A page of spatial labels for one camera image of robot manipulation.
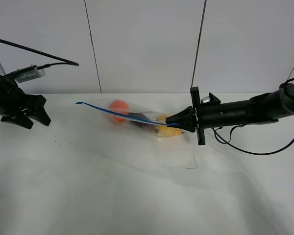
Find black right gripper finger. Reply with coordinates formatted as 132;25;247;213
177;123;196;133
166;106;193;125

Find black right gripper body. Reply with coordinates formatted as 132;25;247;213
190;87;226;145

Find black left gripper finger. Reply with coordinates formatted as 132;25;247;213
1;116;33;129
22;107;51;126

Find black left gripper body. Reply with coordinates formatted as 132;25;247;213
0;71;25;122

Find clear zip bag blue zipper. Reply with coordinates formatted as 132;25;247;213
75;98;185;138

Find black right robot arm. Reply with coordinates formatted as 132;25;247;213
165;82;294;145

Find yellow fruit toy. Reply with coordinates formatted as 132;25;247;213
148;113;182;138

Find purple eggplant toy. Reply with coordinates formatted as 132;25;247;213
128;111;160;132

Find orange fruit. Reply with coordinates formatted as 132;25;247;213
108;100;129;115

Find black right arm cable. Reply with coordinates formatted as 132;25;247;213
213;119;294;155

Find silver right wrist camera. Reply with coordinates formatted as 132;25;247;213
201;96;211;104

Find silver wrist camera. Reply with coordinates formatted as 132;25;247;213
201;96;211;104
6;65;46;83

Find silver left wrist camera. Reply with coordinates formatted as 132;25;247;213
6;65;46;83

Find black left camera cable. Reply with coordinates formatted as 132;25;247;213
0;36;79;71

